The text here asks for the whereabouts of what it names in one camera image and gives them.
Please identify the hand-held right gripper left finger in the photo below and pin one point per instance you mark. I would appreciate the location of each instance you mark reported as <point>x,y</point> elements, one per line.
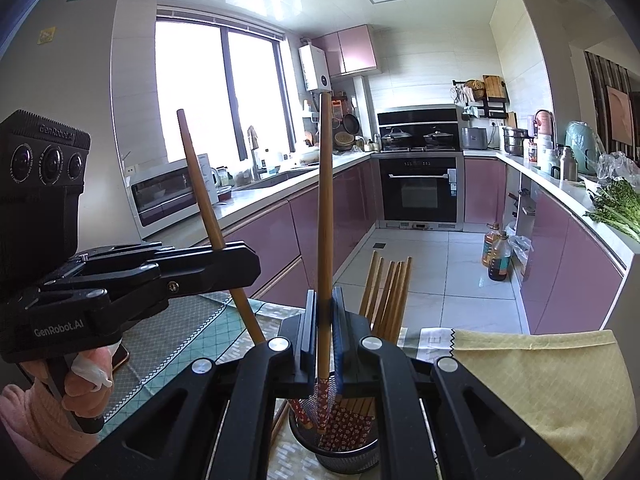
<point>311,350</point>

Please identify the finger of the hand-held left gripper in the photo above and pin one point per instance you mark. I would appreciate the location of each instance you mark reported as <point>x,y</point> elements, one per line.
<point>215,272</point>
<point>125,256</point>

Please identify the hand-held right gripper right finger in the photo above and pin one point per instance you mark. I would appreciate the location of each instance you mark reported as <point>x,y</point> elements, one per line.
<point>339,345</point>

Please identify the bunch of wooden chopsticks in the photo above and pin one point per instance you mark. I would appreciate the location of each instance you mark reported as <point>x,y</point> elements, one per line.
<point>387,300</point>

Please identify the wooden chopstick floral end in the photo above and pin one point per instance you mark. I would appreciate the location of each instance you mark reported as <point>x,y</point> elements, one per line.
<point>325,210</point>
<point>202,185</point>

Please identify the person's left hand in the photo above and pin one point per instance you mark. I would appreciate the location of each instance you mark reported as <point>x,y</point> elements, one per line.
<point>90,380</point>

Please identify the white microwave oven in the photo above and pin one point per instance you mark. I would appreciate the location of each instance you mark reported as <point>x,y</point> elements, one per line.
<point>160,195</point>

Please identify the pink kitchen base cabinets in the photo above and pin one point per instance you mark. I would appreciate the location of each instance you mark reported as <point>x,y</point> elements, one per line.
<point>280,230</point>
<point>560,250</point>

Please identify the phone with orange case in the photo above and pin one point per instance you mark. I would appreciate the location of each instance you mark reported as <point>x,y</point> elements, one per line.
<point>121,359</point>

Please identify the steel kitchen faucet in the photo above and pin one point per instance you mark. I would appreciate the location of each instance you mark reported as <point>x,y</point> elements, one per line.
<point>255,155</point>

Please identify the grey refrigerator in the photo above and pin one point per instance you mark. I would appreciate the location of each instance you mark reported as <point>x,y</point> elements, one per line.
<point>60,85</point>

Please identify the built-in black oven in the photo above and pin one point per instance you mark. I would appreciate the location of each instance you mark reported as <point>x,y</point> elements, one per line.
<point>420,195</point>

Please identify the cooking oil bottle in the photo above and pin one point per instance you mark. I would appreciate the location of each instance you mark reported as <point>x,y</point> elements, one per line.
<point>500,260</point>
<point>490,250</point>

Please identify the kitchen window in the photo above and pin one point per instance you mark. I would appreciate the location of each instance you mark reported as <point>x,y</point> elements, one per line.
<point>190,85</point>

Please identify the patterned green yellow tablecloth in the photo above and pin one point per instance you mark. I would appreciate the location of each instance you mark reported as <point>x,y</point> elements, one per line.
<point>525,385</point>

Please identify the hanging frying pan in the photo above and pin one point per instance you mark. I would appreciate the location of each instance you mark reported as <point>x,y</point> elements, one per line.
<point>351,124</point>

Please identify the black lidded pot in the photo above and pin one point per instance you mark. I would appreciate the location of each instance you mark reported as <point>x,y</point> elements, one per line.
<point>396,140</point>
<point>439,140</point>

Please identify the black range hood stove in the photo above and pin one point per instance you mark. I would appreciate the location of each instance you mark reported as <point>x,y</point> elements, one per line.
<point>417,117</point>

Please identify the silver countertop appliance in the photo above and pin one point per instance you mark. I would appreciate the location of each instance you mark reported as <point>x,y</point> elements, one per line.
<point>474,139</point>

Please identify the steel stockpot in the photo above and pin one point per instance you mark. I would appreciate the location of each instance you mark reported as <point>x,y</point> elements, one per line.
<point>515,141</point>

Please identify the steel thermos flask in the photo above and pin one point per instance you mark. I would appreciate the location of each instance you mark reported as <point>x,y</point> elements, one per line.
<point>567,165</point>

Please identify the wooden cutting board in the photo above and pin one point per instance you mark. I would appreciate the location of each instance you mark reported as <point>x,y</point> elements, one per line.
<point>494,87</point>

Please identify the pink kettle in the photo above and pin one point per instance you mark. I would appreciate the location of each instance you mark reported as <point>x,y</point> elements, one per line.
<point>544,122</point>

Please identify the leafy green vegetables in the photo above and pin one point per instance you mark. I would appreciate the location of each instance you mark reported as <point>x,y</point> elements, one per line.
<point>617,205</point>

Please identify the green air fryer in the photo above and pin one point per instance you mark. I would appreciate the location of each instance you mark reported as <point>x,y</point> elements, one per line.
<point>584,145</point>

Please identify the clear plastic bag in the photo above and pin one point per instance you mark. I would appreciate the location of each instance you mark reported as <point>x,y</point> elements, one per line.
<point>617,165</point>

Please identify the white wall water heater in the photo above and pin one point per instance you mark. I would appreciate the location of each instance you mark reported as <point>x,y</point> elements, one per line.
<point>314,67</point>

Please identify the pink wall cabinet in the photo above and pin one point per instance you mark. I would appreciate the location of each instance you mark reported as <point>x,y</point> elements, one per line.
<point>350,50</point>

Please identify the black wall rack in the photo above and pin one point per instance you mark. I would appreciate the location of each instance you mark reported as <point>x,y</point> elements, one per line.
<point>487,107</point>

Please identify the striped wall panel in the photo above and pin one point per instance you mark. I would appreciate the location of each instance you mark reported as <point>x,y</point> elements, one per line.
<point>597,90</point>

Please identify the pink wall picture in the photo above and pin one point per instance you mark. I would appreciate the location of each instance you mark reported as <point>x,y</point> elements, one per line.
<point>622,115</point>

